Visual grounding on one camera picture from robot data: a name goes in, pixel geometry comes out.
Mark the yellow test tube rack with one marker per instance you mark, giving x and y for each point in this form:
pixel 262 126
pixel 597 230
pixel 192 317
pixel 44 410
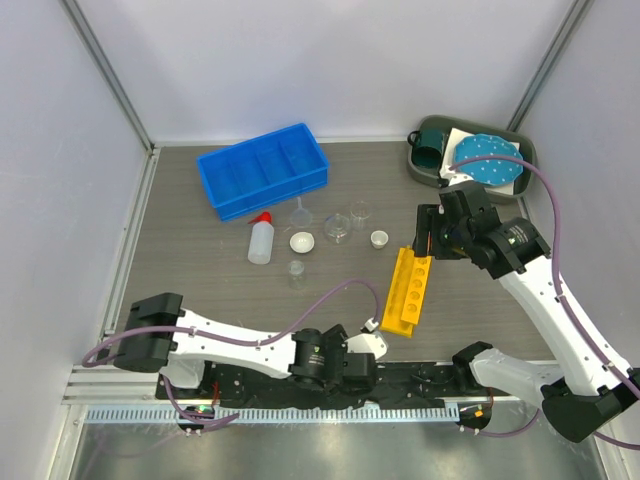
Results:
pixel 406 294

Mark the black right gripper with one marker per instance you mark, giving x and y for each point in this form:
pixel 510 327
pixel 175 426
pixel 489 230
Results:
pixel 428 216

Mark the white ceramic evaporating dish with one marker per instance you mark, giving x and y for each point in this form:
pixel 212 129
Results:
pixel 302 242

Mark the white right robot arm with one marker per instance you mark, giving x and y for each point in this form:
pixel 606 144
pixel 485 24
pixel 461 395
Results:
pixel 590 383

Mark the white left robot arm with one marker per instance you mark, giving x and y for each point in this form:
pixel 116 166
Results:
pixel 163 337

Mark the tall clear glass beaker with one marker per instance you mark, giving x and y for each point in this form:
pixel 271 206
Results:
pixel 359 213

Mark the blue polka dot plate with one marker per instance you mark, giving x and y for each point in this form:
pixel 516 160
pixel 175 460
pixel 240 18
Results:
pixel 493 170

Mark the dark green mug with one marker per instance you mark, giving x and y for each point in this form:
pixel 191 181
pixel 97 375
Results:
pixel 427 147

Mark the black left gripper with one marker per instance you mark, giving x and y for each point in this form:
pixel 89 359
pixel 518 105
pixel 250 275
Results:
pixel 337 340

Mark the small clear glass beaker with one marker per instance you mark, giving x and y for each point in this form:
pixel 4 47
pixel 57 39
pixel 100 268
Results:
pixel 296 274

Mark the white wash bottle red cap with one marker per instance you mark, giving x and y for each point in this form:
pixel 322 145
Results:
pixel 261 240

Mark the blue plastic divided bin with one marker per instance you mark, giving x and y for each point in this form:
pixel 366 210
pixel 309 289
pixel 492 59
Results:
pixel 258 173

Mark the white square plate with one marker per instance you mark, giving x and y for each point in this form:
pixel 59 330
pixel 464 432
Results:
pixel 446 173

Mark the white slotted cable duct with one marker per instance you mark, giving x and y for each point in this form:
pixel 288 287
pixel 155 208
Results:
pixel 369 413

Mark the aluminium frame rail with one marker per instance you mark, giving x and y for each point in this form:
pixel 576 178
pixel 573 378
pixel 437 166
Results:
pixel 108 385

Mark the small white ceramic crucible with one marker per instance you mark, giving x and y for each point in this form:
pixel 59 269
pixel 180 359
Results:
pixel 379 239

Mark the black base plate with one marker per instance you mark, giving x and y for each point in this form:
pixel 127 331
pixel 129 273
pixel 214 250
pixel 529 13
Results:
pixel 390 385

